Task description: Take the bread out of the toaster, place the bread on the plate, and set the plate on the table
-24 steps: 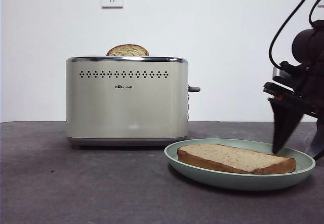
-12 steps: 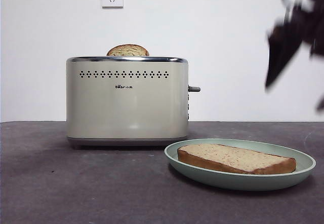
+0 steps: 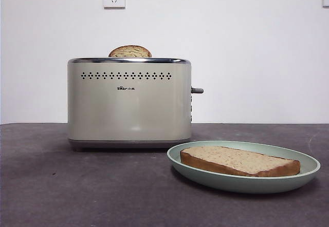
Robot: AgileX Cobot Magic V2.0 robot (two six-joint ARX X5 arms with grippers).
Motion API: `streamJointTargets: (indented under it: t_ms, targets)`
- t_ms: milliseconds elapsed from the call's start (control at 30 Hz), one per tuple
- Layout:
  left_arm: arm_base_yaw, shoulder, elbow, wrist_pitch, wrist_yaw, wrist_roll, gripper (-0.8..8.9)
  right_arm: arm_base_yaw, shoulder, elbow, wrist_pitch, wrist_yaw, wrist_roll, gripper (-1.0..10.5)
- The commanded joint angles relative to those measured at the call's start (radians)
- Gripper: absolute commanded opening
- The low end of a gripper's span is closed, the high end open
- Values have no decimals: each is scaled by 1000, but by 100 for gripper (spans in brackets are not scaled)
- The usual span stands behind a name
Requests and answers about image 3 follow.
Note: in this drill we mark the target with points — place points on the square bread slice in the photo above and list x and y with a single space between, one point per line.
239 160

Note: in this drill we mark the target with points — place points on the pale green round plate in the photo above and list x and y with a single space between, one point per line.
244 183

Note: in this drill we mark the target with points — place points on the cream two-slot toaster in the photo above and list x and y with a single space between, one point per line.
128 109

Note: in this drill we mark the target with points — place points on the round-topped bread slice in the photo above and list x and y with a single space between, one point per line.
129 52

